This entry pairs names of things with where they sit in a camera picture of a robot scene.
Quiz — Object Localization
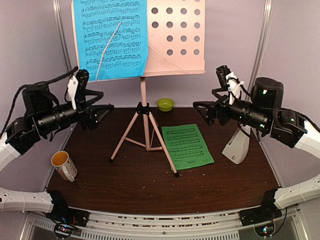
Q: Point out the patterned mug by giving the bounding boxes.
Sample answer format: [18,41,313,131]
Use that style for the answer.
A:
[51,151,78,183]

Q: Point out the green sheet music paper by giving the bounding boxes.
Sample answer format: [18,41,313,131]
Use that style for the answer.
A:
[161,124,215,170]

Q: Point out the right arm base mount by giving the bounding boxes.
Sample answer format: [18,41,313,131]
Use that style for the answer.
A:
[239,206,282,227]

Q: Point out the aluminium front rail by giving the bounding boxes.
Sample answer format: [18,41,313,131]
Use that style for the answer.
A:
[19,197,308,240]

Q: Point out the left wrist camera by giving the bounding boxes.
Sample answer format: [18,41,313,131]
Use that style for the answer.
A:
[67,69,89,110]

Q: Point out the yellow-green plastic bowl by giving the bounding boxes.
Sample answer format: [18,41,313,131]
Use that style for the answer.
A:
[156,98,175,112]

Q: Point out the pink music stand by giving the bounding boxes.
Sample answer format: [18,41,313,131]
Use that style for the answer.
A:
[71,0,207,178]

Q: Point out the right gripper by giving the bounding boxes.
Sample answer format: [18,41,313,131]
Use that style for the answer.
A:
[193,86,271,132]

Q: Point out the white metronome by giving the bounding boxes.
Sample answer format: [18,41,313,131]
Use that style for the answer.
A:
[222,125,251,165]

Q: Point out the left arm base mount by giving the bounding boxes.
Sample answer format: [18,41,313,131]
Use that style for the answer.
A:
[45,208,90,227]

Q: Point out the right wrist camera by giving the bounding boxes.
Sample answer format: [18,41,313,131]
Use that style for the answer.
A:
[216,65,245,105]

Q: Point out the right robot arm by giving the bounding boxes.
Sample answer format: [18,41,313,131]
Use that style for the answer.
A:
[193,77,320,164]

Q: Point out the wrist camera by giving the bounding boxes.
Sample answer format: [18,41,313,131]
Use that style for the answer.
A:
[67,69,89,110]
[216,65,245,105]

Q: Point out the blue sheet music paper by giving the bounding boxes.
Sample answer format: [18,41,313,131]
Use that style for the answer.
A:
[73,0,149,82]

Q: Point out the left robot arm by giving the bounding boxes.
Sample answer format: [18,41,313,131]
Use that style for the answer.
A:
[0,67,114,222]

